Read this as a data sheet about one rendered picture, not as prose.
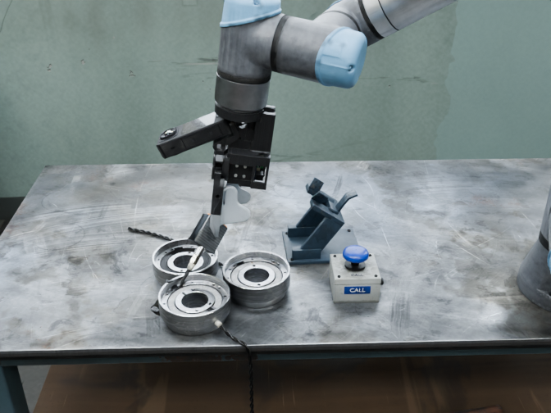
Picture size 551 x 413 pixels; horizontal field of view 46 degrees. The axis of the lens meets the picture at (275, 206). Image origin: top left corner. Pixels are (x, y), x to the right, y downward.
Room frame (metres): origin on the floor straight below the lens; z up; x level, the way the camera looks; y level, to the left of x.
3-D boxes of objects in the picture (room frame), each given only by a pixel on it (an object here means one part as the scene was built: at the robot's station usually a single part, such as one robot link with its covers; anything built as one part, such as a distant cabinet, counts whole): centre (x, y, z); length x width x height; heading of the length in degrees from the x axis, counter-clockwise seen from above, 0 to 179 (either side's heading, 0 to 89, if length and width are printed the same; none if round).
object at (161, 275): (0.87, 0.14, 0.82); 0.10 x 0.10 x 0.04
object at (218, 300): (0.77, 0.12, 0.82); 0.08 x 0.08 x 0.02
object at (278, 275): (0.83, 0.03, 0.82); 0.08 x 0.08 x 0.02
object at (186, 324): (0.77, 0.12, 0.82); 0.10 x 0.10 x 0.04
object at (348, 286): (0.83, -0.13, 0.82); 0.08 x 0.07 x 0.05; 92
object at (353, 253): (0.83, -0.12, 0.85); 0.04 x 0.04 x 0.05
